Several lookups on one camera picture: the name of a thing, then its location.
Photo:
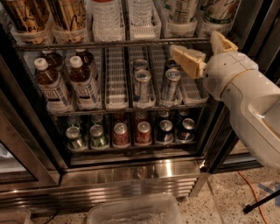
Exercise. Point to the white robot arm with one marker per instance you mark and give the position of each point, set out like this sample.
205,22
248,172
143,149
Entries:
252,99

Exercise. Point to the red soda can front left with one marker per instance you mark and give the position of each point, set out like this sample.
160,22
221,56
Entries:
121,134

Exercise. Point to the slim silver can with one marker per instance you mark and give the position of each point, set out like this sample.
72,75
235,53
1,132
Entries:
171,81
142,79
140,64
171,64

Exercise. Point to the empty white tray right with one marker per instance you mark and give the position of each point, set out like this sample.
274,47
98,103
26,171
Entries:
192,90

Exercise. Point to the clear water bottle left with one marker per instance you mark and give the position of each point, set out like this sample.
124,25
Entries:
106,20

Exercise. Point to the empty white shelf tray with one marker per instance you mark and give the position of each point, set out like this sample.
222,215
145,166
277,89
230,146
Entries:
116,90

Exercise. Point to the blue soda can front right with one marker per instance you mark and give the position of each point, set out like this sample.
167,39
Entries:
186,130

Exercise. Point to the tall white can right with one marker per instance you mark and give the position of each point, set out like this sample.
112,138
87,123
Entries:
219,11

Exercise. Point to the blue soda can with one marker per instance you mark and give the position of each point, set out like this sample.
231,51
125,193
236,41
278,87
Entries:
186,130
164,132

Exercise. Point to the clear water bottle right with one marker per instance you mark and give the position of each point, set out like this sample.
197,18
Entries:
140,11

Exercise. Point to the slim silver can front left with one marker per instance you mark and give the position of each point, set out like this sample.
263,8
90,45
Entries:
142,79

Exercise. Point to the tea bottle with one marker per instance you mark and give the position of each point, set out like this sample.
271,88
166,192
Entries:
53,87
87,57
53,59
82,78

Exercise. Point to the tea bottle front right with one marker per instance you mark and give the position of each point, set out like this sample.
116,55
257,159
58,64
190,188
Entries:
82,78

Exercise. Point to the clear water bottle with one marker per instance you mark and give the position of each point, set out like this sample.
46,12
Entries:
106,20
140,11

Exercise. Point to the red soda can front right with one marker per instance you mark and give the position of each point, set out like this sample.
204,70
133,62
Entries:
143,133

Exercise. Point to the tea bottle back right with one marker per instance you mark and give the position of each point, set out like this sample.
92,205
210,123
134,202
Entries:
87,57

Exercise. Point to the tall brown can left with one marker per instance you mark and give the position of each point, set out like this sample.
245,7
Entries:
28,16

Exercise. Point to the red soda can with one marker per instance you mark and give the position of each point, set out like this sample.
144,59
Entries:
143,133
121,134

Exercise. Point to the slim silver can back left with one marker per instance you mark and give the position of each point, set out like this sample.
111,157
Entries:
140,64

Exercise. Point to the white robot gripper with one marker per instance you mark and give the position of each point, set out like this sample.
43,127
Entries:
227,73

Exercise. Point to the tea bottle back left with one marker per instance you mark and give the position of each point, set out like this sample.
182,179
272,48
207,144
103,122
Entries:
53,59

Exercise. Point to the slim silver can front right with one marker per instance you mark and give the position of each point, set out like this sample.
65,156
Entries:
171,81

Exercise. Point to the clear bin corner left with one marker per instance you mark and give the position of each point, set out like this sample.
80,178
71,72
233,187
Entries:
19,216

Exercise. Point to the slim silver can back right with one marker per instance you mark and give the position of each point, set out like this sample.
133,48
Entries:
171,64

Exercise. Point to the green soda can front right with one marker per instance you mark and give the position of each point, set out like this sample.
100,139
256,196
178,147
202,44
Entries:
97,137

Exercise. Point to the black stand leg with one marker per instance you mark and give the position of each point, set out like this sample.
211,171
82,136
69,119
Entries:
248,208

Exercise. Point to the tall brown can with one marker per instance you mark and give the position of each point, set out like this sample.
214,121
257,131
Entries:
28,16
69,15

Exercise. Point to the stainless steel fridge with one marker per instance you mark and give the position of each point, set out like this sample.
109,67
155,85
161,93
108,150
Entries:
39,172

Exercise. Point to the green soda can front left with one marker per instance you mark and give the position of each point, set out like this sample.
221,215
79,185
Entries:
76,141

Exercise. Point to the green soda can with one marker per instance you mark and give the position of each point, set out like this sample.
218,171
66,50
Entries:
76,141
97,137

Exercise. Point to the tea bottle front left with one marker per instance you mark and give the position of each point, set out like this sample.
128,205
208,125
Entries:
53,87

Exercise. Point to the tall white green tea can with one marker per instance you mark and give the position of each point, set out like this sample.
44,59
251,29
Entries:
181,11

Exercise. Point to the blue soda can front left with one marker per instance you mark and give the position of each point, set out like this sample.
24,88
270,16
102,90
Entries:
164,132

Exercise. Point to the clear plastic bin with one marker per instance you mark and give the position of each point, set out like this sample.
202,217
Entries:
149,209

